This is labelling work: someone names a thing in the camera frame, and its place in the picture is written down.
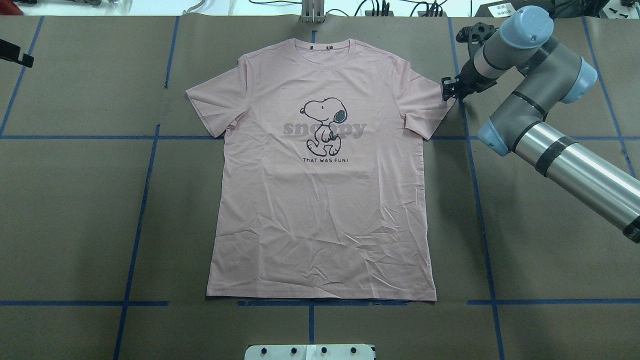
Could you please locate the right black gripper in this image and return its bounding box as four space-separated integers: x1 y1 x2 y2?
441 60 498 101

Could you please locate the pink Snoopy t-shirt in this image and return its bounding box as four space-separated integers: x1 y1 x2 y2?
186 38 455 302

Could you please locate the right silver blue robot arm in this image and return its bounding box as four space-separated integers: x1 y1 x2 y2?
441 6 640 243

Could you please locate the black device on desk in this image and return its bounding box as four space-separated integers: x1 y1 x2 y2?
474 0 640 22

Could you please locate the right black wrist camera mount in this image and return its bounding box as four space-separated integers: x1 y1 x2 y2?
455 22 498 59

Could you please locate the aluminium frame post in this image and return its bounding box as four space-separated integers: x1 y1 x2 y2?
300 0 326 24

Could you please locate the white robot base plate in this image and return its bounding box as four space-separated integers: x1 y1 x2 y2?
244 343 377 360

